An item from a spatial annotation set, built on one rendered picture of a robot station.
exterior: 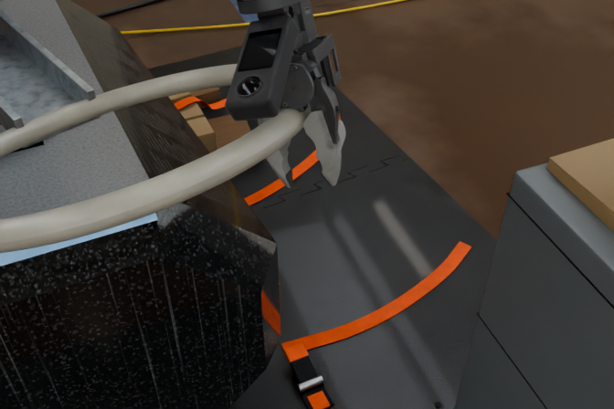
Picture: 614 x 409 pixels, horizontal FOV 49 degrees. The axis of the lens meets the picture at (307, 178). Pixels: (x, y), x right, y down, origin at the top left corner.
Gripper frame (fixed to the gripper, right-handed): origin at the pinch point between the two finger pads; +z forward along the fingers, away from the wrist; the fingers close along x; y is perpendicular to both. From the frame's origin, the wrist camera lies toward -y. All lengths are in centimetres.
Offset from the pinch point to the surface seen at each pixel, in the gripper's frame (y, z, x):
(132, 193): -18.5, -8.3, 7.5
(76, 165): 33, 11, 65
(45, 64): 22, -12, 52
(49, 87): 20, -9, 51
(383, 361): 81, 99, 31
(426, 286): 113, 95, 25
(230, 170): -11.9, -7.0, 1.4
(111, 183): 30, 14, 56
